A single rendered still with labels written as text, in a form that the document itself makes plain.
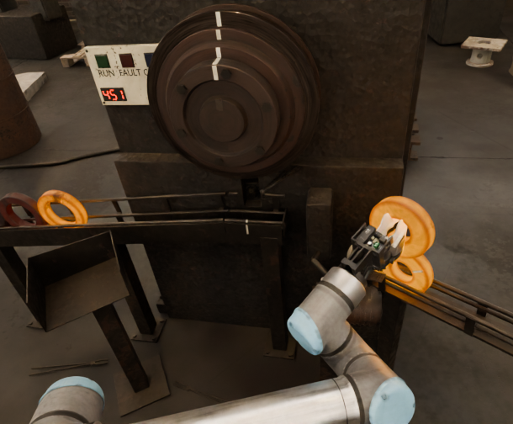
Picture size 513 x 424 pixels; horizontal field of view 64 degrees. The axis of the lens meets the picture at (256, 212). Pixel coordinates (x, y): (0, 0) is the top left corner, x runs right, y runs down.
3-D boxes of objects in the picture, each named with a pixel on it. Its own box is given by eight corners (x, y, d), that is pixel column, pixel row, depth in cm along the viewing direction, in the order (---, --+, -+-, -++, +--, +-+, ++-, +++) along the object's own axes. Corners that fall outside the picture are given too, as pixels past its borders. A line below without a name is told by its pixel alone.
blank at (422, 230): (376, 188, 100) (367, 193, 98) (438, 205, 90) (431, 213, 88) (376, 239, 108) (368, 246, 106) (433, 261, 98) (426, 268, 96)
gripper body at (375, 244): (396, 234, 87) (362, 276, 83) (397, 257, 93) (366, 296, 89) (365, 219, 91) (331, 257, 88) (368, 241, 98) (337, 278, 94)
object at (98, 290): (100, 379, 174) (26, 257, 130) (161, 353, 181) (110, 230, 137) (107, 423, 159) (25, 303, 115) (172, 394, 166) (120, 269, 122)
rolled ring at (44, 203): (27, 205, 155) (33, 200, 157) (65, 239, 162) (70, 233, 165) (55, 187, 145) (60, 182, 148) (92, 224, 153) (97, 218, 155)
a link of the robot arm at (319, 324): (303, 351, 89) (274, 320, 87) (338, 308, 93) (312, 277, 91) (327, 364, 81) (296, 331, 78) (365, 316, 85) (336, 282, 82)
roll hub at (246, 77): (187, 157, 119) (165, 59, 102) (282, 159, 113) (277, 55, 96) (180, 167, 115) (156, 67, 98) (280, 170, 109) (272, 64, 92)
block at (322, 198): (309, 239, 148) (309, 184, 133) (332, 241, 147) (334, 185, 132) (306, 260, 140) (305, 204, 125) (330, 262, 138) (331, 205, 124)
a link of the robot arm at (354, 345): (362, 408, 83) (326, 368, 80) (340, 376, 94) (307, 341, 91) (397, 376, 83) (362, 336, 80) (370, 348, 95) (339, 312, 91)
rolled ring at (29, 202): (24, 194, 151) (30, 189, 153) (-12, 198, 157) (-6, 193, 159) (52, 233, 161) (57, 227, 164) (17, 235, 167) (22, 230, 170)
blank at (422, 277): (398, 288, 122) (392, 295, 121) (374, 244, 121) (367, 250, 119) (444, 288, 109) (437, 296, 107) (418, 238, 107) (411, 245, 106)
